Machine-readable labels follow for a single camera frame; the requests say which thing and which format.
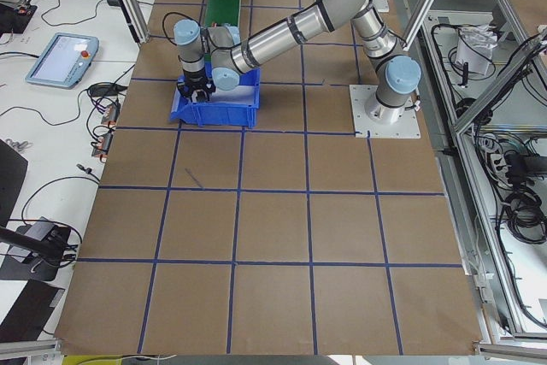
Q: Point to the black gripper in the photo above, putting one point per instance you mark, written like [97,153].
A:
[195,83]

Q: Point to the left blue plastic bin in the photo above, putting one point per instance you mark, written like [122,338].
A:
[201,114]

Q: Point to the white foam pad left bin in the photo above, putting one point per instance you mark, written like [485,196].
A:
[242,94]

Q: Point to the black power adapter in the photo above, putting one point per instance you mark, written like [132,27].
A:
[114,1]

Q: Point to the near teach pendant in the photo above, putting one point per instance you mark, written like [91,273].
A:
[64,60]

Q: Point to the black monitor stand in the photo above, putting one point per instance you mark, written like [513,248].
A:
[35,252]

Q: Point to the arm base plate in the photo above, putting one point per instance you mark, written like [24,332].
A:
[373,120]
[382,6]

